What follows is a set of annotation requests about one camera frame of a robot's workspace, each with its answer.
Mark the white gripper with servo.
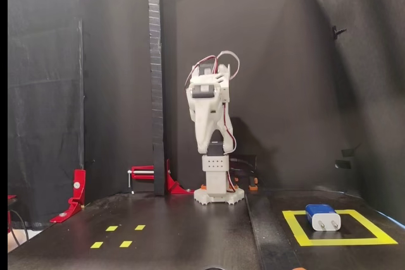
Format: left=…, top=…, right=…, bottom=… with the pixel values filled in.
left=185, top=81, right=230, bottom=154

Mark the yellow tape square outline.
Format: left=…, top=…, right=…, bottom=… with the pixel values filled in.
left=282, top=209, right=399, bottom=247

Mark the black fabric curtain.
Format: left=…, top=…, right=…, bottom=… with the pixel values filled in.
left=8, top=0, right=85, bottom=227

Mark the red white servo cable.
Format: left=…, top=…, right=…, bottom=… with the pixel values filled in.
left=184, top=50, right=241, bottom=89

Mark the red screw clamp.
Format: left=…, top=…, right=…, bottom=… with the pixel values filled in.
left=127, top=165, right=156, bottom=195

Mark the red metal corner bracket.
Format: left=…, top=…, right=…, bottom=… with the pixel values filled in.
left=166, top=158, right=196, bottom=195
left=49, top=169, right=87, bottom=224

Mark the black power cable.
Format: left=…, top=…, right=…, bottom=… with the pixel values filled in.
left=230, top=155, right=259, bottom=178

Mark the blue white charger plug block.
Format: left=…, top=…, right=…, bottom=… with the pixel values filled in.
left=305, top=204, right=342, bottom=232

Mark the black flat strip rail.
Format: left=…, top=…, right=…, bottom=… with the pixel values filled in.
left=245, top=192, right=301, bottom=270

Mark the black foam board post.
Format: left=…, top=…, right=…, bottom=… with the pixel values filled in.
left=146, top=0, right=167, bottom=197

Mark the black clip on backdrop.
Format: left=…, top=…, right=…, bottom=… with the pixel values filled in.
left=331, top=25, right=348, bottom=40

